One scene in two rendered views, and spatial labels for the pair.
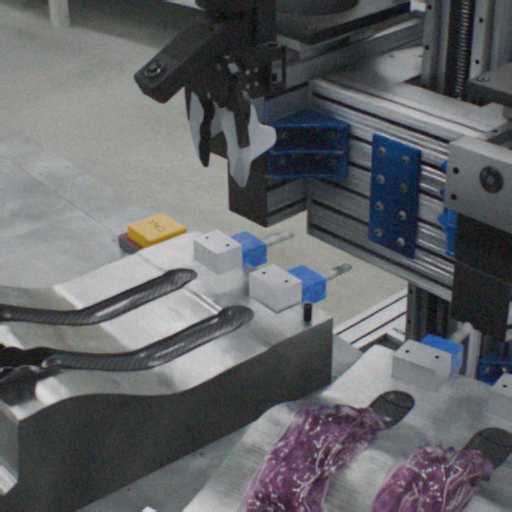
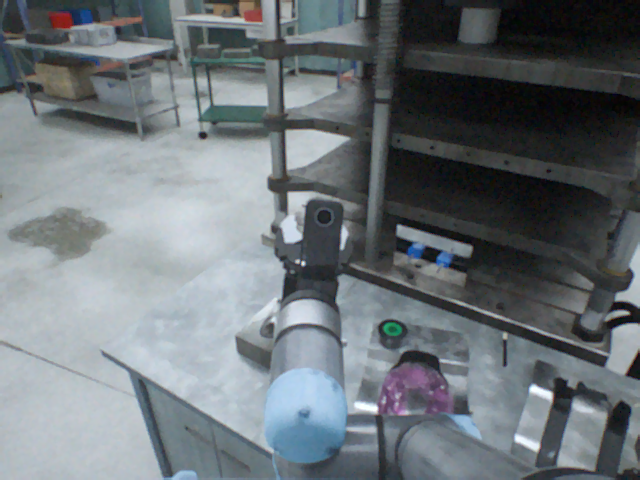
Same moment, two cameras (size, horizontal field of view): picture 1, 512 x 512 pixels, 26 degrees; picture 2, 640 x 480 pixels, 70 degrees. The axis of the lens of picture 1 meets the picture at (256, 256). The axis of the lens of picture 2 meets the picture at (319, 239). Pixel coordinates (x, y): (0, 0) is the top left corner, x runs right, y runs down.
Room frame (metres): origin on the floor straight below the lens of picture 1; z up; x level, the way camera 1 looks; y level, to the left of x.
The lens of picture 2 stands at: (1.30, -0.55, 1.80)
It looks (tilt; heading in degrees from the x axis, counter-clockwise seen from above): 33 degrees down; 159
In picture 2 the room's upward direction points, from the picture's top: straight up
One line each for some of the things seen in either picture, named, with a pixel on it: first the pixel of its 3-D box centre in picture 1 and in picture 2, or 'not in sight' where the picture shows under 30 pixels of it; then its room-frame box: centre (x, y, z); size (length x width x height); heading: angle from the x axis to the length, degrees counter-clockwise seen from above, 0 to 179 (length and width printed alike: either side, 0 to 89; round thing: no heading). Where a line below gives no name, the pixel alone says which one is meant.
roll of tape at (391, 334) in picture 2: not in sight; (392, 333); (0.53, -0.05, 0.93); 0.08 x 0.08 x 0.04
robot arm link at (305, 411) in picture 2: not in sight; (306, 393); (1.02, -0.45, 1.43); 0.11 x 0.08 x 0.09; 159
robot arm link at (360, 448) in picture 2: not in sight; (323, 450); (1.02, -0.44, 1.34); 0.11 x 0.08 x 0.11; 69
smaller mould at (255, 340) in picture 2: not in sight; (277, 333); (0.32, -0.31, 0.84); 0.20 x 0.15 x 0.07; 127
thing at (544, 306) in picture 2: not in sight; (442, 236); (-0.06, 0.53, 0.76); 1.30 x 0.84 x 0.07; 37
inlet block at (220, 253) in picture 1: (249, 249); not in sight; (1.15, 0.01, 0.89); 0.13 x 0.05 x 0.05; 127
